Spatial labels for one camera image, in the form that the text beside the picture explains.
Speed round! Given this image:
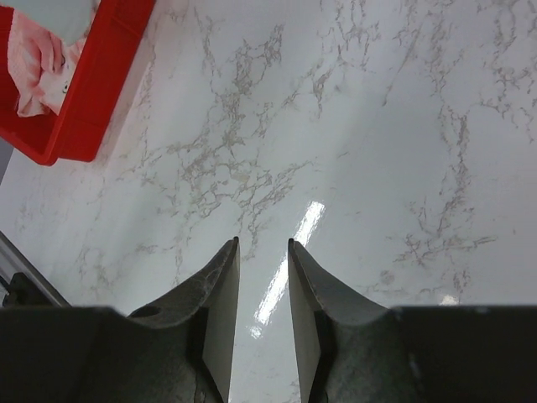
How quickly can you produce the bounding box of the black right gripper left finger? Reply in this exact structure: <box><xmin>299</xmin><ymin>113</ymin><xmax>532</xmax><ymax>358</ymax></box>
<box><xmin>129</xmin><ymin>238</ymin><xmax>240</xmax><ymax>402</ymax></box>

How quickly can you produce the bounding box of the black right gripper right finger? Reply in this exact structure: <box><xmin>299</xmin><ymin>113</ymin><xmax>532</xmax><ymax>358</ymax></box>
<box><xmin>288</xmin><ymin>239</ymin><xmax>394</xmax><ymax>402</ymax></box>

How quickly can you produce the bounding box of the mint green towel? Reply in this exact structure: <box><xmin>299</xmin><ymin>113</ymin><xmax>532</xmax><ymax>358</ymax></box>
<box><xmin>1</xmin><ymin>0</ymin><xmax>100</xmax><ymax>44</ymax></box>

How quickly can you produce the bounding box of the red plastic bin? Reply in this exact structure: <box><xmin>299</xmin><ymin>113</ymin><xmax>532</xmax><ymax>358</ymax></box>
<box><xmin>1</xmin><ymin>1</ymin><xmax>154</xmax><ymax>165</ymax></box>

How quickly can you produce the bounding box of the pink patterned towel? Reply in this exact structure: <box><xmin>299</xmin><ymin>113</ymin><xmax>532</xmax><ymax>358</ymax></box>
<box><xmin>7</xmin><ymin>11</ymin><xmax>86</xmax><ymax>118</ymax></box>

